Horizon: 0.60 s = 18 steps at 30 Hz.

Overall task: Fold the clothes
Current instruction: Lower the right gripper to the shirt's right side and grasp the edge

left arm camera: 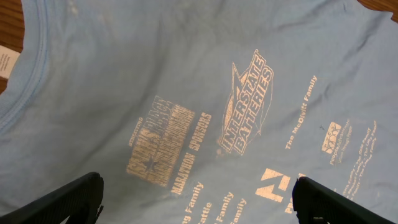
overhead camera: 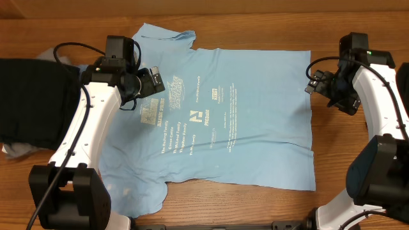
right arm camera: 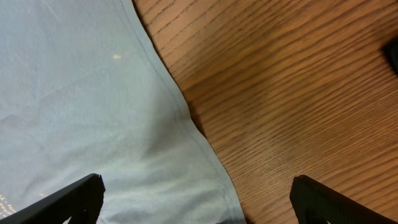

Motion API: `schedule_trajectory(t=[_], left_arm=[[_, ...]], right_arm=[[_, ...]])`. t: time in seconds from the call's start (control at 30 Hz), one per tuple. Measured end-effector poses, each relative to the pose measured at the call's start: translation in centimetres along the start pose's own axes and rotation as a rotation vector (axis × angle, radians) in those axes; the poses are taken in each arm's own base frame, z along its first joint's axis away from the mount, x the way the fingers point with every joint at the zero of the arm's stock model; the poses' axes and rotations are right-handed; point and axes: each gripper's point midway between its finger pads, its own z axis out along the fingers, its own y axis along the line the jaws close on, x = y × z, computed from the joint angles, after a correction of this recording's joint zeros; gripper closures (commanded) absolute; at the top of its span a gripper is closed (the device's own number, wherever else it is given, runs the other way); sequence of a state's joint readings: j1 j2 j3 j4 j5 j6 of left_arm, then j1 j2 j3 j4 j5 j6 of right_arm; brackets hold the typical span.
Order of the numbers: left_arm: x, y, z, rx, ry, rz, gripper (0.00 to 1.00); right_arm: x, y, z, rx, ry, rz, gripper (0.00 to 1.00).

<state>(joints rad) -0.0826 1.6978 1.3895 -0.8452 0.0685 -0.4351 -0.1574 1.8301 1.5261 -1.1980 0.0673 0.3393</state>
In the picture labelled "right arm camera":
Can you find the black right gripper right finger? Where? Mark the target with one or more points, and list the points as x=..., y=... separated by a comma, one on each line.
x=315, y=203

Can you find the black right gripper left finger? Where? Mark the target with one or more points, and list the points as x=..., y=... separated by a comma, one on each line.
x=77, y=203

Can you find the light blue printed t-shirt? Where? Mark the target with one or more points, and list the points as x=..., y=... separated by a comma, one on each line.
x=83, y=91

